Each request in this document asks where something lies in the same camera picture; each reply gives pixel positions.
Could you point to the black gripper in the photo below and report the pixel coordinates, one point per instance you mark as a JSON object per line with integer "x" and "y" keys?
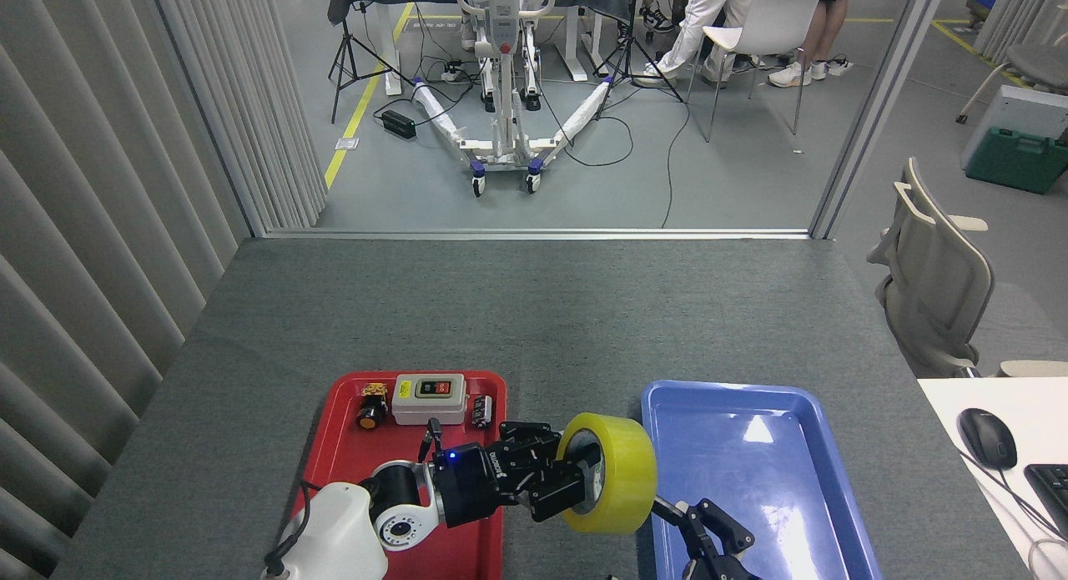
{"x": 471, "y": 484}

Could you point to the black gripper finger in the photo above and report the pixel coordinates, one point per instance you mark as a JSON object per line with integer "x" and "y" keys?
{"x": 726, "y": 530}

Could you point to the yellow tape roll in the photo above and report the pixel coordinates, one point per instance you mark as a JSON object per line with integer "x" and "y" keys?
{"x": 613, "y": 471}

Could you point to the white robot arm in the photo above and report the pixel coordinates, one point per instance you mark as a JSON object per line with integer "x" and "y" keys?
{"x": 342, "y": 530}

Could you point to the blue plastic tray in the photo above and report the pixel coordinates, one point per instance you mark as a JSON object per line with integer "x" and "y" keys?
{"x": 751, "y": 463}

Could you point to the orange push button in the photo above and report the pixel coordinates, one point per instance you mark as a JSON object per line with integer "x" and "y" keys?
{"x": 371, "y": 413}

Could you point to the red plastic tray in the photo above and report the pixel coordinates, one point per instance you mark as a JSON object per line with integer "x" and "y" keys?
{"x": 342, "y": 455}

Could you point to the white desk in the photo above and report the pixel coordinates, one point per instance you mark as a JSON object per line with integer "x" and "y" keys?
{"x": 984, "y": 522}

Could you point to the black computer mouse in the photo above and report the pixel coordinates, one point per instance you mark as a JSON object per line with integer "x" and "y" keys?
{"x": 987, "y": 438}

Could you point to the beige office chair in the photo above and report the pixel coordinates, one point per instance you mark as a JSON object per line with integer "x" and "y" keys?
{"x": 934, "y": 288}

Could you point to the black keyboard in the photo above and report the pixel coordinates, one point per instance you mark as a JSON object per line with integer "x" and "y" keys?
{"x": 1053, "y": 492}

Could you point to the beige chair seat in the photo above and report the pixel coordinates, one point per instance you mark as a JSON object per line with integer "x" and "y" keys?
{"x": 1035, "y": 368}

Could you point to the white wheeled stand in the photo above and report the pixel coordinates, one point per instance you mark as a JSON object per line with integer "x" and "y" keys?
{"x": 503, "y": 104}

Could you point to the black power adapter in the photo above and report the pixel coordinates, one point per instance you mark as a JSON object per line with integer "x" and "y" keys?
{"x": 399, "y": 124}

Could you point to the white floor label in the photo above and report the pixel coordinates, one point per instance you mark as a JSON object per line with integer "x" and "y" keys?
{"x": 347, "y": 143}

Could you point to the black tripod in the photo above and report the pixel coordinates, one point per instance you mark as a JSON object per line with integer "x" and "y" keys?
{"x": 346, "y": 50}
{"x": 622, "y": 58}

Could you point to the white power strip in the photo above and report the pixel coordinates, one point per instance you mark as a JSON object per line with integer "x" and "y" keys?
{"x": 453, "y": 73}

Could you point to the green plastic case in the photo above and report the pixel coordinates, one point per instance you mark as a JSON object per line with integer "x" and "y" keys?
{"x": 1018, "y": 158}

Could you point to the person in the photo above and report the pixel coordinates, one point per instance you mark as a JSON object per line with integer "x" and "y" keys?
{"x": 699, "y": 21}
{"x": 822, "y": 21}
{"x": 657, "y": 19}

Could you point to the white plastic chair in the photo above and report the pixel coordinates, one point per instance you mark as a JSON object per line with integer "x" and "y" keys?
{"x": 780, "y": 17}

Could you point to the grey white box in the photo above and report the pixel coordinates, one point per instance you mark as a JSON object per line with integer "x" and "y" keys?
{"x": 1022, "y": 108}

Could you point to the grey seat chair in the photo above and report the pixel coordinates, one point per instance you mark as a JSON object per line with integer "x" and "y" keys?
{"x": 1039, "y": 63}

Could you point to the grey pleated curtain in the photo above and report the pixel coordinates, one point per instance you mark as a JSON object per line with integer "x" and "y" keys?
{"x": 83, "y": 229}

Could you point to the small black switch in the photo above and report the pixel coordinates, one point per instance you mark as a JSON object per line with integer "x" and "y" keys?
{"x": 482, "y": 411}

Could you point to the grey two-button switch box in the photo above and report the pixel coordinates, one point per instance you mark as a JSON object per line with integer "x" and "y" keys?
{"x": 430, "y": 400}

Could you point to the silver rail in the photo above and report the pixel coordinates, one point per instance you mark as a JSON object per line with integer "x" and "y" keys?
{"x": 534, "y": 233}

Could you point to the silver post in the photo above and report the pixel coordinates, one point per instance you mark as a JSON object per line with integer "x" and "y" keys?
{"x": 876, "y": 113}

